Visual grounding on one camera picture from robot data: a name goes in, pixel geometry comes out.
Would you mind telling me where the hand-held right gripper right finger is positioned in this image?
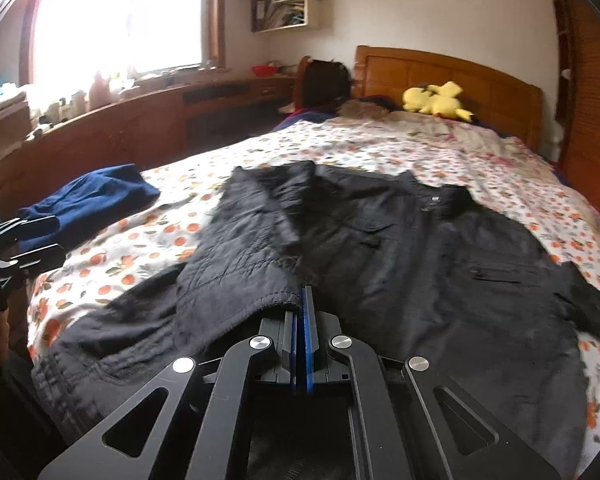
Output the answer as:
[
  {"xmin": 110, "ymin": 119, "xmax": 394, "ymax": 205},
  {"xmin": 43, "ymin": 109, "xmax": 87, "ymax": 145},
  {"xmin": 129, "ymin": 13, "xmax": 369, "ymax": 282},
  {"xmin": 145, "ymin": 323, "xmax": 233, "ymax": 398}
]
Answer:
[{"xmin": 302, "ymin": 285, "xmax": 564, "ymax": 480}]

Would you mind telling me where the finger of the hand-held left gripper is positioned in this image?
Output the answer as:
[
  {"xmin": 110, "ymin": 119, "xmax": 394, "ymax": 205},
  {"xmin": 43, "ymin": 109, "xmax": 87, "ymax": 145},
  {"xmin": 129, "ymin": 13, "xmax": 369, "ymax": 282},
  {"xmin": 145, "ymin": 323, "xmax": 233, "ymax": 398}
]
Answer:
[
  {"xmin": 0, "ymin": 216, "xmax": 59, "ymax": 257},
  {"xmin": 0, "ymin": 243, "xmax": 67, "ymax": 287}
]

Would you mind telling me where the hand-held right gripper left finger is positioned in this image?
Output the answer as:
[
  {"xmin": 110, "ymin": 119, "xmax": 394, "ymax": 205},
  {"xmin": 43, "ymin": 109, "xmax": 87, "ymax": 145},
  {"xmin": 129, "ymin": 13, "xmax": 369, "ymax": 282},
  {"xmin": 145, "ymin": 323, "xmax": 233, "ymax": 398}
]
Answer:
[{"xmin": 37, "ymin": 310, "xmax": 301, "ymax": 480}]

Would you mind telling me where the black jacket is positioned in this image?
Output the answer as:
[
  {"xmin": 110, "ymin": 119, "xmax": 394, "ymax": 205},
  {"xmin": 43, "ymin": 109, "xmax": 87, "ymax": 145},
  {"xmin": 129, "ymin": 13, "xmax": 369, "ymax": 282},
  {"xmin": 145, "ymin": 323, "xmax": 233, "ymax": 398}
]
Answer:
[{"xmin": 31, "ymin": 160, "xmax": 600, "ymax": 480}]

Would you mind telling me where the navy blue garment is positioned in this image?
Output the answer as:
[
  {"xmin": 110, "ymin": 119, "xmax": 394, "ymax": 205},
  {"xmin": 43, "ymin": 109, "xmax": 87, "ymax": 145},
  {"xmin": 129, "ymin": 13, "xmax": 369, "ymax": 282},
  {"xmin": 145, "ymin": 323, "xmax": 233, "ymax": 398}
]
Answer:
[{"xmin": 17, "ymin": 163, "xmax": 161, "ymax": 253}]

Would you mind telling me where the wooden window cabinet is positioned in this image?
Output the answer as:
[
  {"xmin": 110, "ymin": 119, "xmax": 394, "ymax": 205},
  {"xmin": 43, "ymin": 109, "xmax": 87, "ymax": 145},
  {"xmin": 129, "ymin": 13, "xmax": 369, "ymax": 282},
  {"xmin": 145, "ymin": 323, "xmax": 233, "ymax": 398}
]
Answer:
[{"xmin": 0, "ymin": 75, "xmax": 301, "ymax": 221}]

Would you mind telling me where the orange floral bed sheet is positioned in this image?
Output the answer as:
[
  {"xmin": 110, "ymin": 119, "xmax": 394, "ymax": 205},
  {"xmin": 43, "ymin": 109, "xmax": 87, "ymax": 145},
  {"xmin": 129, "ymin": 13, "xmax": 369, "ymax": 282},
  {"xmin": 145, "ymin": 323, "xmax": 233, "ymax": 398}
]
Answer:
[{"xmin": 26, "ymin": 108, "xmax": 600, "ymax": 466}]

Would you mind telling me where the fur-trimmed garment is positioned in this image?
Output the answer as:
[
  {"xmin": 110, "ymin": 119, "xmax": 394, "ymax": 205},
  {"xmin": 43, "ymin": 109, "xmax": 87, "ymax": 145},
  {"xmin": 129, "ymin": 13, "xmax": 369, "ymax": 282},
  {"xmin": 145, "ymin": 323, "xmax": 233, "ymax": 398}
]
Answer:
[{"xmin": 336, "ymin": 99, "xmax": 383, "ymax": 119}]

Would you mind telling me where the window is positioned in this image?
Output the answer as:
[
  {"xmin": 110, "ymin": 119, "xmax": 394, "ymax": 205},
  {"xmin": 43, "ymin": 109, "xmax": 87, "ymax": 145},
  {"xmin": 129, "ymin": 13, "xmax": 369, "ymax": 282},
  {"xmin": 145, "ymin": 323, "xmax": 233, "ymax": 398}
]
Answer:
[{"xmin": 30, "ymin": 0, "xmax": 226, "ymax": 86}]

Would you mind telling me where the beige quilt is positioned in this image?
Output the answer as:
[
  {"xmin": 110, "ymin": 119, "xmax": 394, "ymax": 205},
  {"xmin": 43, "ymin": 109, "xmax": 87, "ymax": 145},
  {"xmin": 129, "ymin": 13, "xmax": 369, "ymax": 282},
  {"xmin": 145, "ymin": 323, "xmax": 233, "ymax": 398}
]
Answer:
[{"xmin": 330, "ymin": 107, "xmax": 526, "ymax": 158}]

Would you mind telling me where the yellow plush toy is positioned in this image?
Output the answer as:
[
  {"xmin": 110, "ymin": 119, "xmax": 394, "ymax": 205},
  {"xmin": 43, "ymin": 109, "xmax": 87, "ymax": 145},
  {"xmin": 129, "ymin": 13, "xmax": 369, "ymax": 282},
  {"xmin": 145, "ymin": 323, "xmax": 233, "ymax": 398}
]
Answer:
[{"xmin": 401, "ymin": 81, "xmax": 473, "ymax": 123}]

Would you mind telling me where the wooden bed headboard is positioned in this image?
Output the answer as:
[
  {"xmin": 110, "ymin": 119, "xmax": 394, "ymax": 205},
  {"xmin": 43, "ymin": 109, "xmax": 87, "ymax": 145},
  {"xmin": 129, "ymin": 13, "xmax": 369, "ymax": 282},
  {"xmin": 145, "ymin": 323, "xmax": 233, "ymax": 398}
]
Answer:
[{"xmin": 352, "ymin": 45, "xmax": 545, "ymax": 153}]

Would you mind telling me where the wooden wardrobe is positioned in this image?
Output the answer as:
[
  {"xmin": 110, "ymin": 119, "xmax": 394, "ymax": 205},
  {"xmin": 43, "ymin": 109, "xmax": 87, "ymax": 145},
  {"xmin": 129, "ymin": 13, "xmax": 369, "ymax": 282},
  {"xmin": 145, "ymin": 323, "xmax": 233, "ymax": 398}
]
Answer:
[{"xmin": 544, "ymin": 0, "xmax": 600, "ymax": 233}]

